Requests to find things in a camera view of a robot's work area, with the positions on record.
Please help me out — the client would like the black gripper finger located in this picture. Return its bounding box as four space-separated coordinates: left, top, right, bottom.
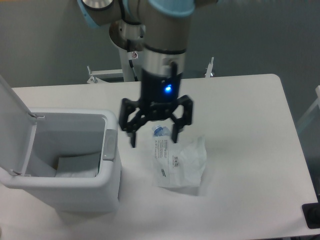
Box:
170 95 193 143
118 98 150 148

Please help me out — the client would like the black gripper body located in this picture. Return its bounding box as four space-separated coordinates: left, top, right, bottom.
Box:
138 62 182 123

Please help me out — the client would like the grey trash can push button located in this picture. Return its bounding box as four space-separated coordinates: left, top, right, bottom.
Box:
102 129 118 161

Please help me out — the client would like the white plastic trash can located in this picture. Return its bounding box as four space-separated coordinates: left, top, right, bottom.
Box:
0 107 122 213

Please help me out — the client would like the white trash can lid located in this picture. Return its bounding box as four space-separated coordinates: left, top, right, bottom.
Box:
0 77 37 175

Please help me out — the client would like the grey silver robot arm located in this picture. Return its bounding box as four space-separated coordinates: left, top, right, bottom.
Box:
78 0 212 146

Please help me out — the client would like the crumpled white plastic bag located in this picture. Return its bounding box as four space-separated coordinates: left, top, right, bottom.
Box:
152 136 207 188

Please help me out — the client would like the black device at table edge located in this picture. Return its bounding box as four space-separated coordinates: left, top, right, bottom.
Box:
302 202 320 229

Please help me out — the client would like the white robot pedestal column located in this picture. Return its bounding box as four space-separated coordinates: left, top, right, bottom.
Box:
118 48 144 82

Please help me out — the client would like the white metal base frame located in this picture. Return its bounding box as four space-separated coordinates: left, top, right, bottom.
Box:
86 56 215 84

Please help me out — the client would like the black cable on pedestal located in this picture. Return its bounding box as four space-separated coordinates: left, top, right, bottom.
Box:
126 39 139 82

